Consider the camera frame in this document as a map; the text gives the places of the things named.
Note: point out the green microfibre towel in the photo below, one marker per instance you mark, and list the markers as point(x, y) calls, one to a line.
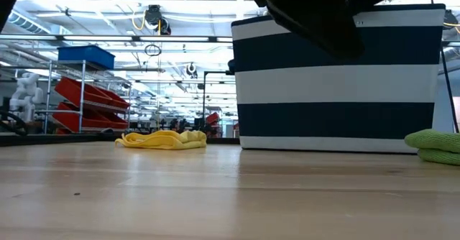
point(435, 141)

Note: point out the large red plastic bin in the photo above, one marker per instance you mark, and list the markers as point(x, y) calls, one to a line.
point(79, 119)
point(75, 91)

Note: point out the navy white striped fabric basket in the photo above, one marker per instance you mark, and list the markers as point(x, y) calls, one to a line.
point(323, 121)

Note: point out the blue plastic bin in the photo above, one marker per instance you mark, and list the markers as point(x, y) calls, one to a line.
point(86, 55)

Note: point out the red equipment case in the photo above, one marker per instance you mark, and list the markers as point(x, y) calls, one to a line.
point(212, 118)

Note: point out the black metal stand frame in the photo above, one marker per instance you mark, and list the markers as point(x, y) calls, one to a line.
point(204, 96)

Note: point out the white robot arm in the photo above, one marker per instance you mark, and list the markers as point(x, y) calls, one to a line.
point(27, 89)

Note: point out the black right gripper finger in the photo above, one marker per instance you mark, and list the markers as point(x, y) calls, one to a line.
point(334, 31)

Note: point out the small red plastic bin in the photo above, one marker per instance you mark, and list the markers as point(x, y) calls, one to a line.
point(118, 100)
point(116, 119)

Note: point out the thin black pole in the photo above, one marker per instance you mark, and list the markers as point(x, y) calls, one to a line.
point(449, 89)

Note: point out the yellow microfibre towel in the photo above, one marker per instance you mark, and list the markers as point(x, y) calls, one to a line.
point(161, 141)

